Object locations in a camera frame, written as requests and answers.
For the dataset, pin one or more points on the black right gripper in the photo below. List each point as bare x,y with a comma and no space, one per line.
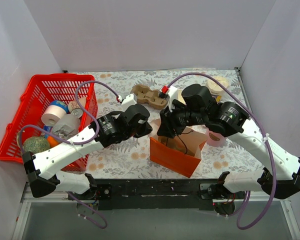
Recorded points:
165,125

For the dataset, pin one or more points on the orange paper bag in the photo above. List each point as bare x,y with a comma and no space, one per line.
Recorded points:
181,154

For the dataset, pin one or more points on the crumpled grey paper bag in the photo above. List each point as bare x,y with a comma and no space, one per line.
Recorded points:
66,127

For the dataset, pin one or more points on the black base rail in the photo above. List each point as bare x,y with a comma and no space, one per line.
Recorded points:
119,194

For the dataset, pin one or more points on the white tape roll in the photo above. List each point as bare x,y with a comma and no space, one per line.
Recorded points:
52,115

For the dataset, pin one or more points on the pink straw holder cup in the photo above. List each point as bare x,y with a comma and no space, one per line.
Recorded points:
214,139

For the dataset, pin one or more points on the red plastic basket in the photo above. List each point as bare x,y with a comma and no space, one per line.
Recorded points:
43,103

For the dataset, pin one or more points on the wrapped toilet paper roll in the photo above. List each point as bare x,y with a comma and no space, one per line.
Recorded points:
214,88

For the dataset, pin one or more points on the beige patterned cup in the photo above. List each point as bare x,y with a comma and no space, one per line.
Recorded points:
74,104

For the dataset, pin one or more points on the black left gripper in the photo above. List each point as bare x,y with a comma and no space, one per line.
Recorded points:
143,128

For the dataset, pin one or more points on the stack of paper cups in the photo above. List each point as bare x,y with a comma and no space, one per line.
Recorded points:
180,98

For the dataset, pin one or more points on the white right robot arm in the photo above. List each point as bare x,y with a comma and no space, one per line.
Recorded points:
280,167

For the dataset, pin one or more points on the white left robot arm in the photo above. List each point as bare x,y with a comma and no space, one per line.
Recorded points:
44,170

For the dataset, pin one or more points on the brown cardboard cup carrier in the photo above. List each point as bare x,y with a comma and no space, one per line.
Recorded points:
146,95

